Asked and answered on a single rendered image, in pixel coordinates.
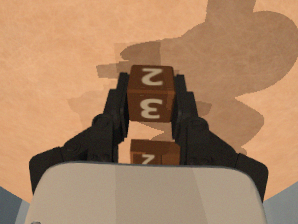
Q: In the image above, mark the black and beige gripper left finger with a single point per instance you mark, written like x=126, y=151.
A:
x=95, y=143

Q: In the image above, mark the brown number cube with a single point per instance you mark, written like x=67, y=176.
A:
x=148, y=159
x=151, y=93

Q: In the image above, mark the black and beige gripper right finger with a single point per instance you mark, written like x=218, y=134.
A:
x=203, y=147

